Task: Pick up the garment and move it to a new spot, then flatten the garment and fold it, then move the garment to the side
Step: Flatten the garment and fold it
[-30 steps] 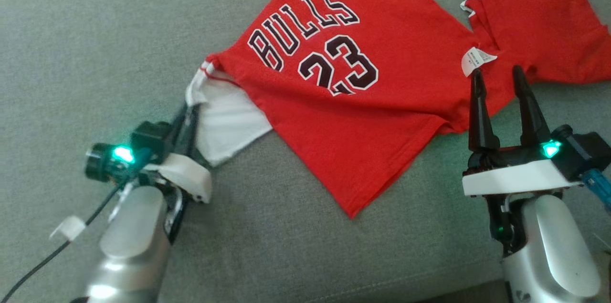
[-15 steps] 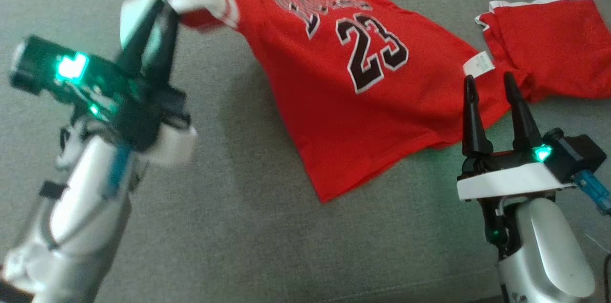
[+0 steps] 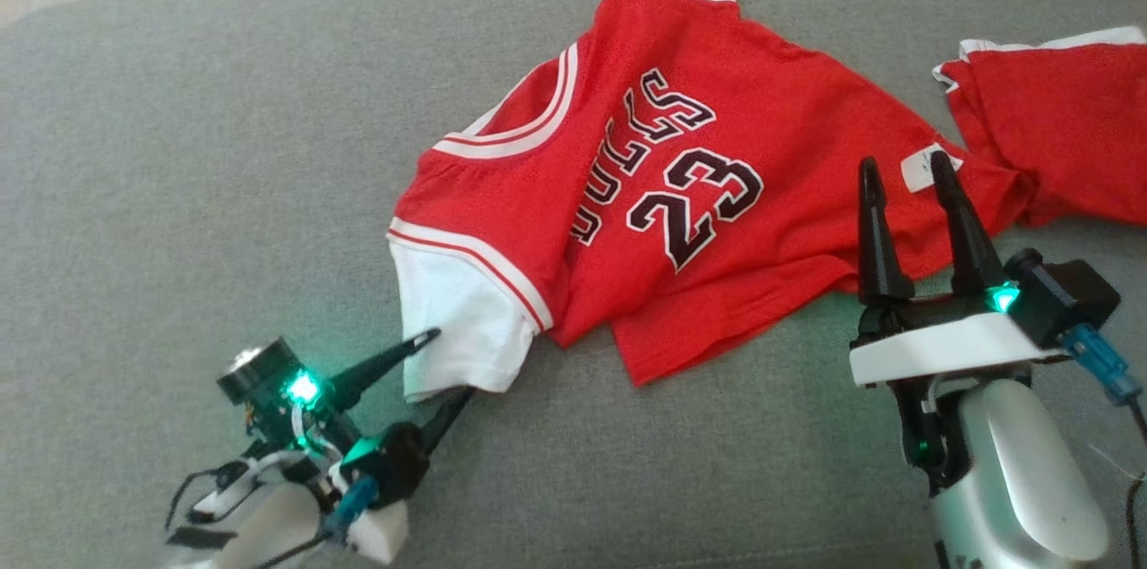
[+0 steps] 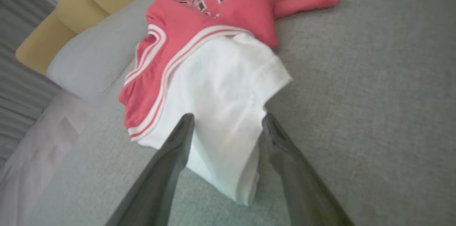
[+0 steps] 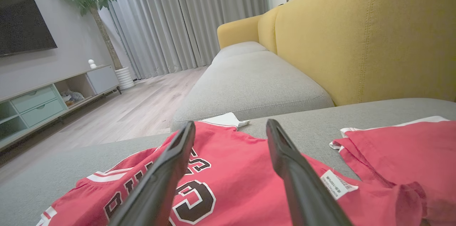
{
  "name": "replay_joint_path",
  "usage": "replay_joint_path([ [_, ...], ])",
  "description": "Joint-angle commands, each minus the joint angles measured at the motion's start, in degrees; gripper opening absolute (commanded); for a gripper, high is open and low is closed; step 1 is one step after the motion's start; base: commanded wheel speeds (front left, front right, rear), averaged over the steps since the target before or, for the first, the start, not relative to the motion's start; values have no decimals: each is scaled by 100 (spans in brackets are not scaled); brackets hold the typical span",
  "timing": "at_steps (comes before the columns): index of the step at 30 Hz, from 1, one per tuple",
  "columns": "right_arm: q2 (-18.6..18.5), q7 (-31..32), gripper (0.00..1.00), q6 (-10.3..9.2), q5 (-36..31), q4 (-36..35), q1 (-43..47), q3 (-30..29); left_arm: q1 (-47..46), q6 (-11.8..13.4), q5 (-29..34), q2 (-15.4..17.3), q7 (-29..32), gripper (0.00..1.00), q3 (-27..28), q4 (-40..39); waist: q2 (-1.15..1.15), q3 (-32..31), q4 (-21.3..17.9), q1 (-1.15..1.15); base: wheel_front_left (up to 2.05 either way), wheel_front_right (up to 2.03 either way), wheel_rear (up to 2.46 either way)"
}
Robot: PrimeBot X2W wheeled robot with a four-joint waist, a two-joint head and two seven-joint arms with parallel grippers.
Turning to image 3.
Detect red shorts with white stripe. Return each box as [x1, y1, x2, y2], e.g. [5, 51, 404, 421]
[931, 25, 1147, 228]

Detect large grey sofa seat cushion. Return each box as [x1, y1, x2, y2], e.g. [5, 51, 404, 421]
[0, 0, 1147, 569]

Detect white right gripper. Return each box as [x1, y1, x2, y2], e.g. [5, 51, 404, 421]
[848, 150, 1068, 495]

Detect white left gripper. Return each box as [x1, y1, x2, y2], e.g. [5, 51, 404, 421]
[217, 328, 476, 566]

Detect red basketball jersey white sleeves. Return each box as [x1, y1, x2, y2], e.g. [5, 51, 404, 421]
[386, 0, 1033, 401]

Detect black right cable blue plug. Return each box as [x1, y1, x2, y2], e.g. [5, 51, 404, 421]
[1061, 323, 1147, 569]

